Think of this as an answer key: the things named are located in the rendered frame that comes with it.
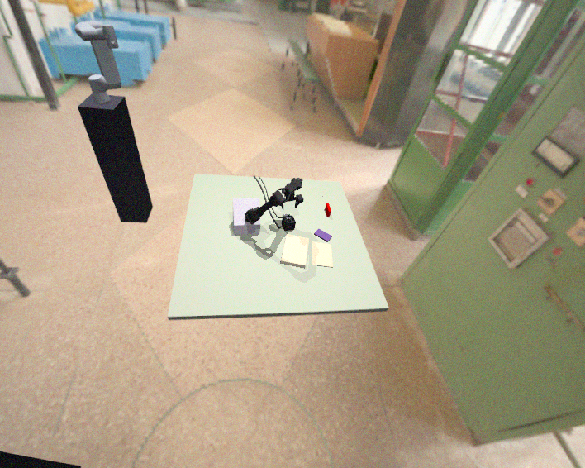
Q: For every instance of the cream flat square slab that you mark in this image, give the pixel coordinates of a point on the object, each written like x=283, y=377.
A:
x=322, y=254

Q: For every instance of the cream flat rectangular box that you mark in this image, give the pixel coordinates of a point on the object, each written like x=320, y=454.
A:
x=295, y=251

